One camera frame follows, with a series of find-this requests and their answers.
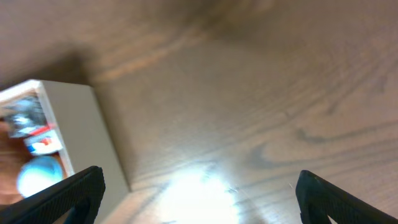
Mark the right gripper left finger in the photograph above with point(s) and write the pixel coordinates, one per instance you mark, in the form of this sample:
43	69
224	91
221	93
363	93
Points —
79	195

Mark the orange duck toy blue hat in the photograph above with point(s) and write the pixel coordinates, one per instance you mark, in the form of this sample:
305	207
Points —
38	174

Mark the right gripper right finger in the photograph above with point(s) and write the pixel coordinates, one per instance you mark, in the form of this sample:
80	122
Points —
321	202

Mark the red toy truck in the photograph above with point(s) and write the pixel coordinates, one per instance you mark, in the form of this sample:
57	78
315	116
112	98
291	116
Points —
27	121

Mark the white cardboard box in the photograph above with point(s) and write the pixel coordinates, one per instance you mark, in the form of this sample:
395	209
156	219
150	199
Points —
73	111

